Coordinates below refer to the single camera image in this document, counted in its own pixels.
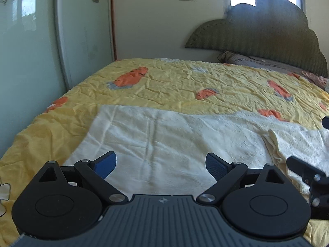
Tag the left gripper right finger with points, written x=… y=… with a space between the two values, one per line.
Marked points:
x=228 y=178

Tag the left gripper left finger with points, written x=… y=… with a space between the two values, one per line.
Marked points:
x=92 y=175

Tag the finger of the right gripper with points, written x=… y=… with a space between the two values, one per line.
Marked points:
x=325 y=122
x=318 y=186

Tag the white textured pants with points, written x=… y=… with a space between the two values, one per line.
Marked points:
x=160 y=152

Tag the folded floral blanket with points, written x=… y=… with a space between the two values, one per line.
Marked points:
x=319 y=81

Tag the yellow carrot print quilt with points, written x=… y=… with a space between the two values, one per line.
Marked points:
x=186 y=87

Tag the green upholstered headboard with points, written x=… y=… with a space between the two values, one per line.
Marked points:
x=272 y=29

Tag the grey striped pillow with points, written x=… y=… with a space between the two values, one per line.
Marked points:
x=256 y=62

